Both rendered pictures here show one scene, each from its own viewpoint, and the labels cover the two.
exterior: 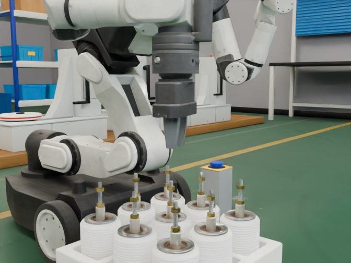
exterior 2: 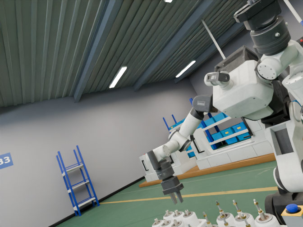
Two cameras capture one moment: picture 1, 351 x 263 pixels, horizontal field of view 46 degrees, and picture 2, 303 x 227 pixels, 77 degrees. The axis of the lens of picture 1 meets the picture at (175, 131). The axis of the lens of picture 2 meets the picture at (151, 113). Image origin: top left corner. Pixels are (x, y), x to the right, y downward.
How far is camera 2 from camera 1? 1.45 m
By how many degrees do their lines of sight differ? 103
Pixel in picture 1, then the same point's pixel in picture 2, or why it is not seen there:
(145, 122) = (286, 159)
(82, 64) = not seen: hidden behind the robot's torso
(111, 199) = (297, 202)
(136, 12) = not seen: hidden behind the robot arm
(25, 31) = not seen: outside the picture
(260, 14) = (292, 67)
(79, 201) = (274, 198)
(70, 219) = (268, 208)
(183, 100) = (164, 188)
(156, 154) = (292, 183)
